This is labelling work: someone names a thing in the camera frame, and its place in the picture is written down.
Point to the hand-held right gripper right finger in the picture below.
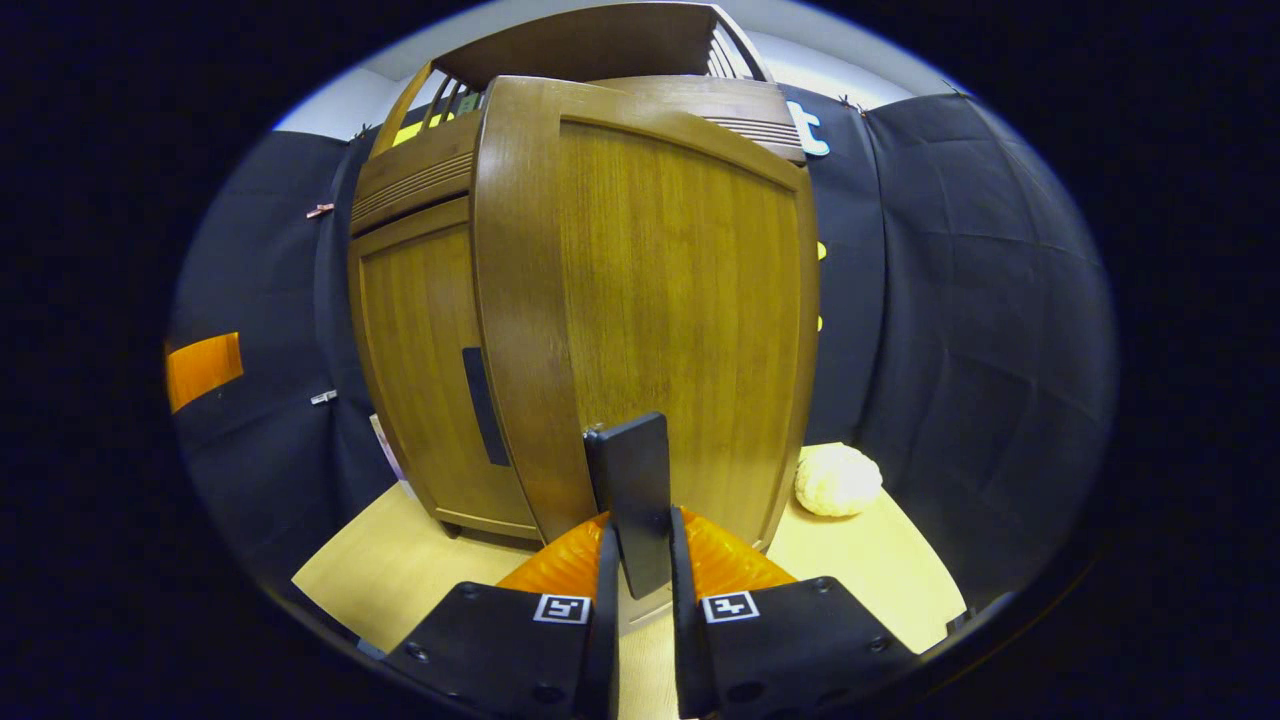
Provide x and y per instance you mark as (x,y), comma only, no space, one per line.
(685,650)

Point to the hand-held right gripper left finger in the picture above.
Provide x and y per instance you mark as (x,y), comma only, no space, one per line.
(607,640)

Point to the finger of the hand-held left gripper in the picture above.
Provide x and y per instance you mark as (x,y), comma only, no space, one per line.
(205,370)

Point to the white backdrop clip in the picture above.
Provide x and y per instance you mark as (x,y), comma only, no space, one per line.
(323,397)

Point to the wooden double-door shoe cabinet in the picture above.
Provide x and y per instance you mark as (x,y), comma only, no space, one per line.
(600,40)

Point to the wooden cabinet door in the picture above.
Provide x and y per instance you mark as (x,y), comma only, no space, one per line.
(420,350)
(680,300)

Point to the cream plush ball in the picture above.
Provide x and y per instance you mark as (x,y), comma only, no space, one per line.
(838,480)

